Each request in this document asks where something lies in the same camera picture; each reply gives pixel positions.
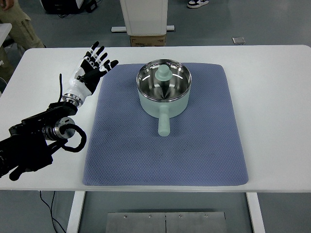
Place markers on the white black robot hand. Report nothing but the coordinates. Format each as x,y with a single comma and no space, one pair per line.
85,78

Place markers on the white table left leg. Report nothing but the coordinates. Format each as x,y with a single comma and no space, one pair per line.
76,212

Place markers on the person in khaki trousers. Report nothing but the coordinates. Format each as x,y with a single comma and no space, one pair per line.
22,33

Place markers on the black equipment on floor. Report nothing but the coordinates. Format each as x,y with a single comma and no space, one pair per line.
68,6

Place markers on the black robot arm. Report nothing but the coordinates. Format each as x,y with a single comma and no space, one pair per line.
32,142

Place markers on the grey floor socket cover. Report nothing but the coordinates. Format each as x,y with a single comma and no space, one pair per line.
238,40

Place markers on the white pedestal base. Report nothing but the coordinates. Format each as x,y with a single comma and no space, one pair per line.
144,18

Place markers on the glass lid with green knob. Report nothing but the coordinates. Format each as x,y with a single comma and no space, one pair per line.
163,80

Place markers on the metal floor plate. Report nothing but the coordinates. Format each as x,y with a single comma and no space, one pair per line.
166,222

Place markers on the blue quilted mat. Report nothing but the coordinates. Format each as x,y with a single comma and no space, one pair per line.
199,147

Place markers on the green pot with handle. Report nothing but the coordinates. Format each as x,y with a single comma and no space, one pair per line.
164,111

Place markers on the white side table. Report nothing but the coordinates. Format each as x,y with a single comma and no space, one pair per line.
5,28

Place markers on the white table right leg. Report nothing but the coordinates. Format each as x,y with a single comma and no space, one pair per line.
255,212

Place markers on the white table leg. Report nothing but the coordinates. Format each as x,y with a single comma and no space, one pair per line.
255,212
76,212

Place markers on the cardboard box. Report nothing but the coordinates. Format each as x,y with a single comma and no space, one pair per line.
148,41

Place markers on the white blue sneaker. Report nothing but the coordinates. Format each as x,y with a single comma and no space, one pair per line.
194,4

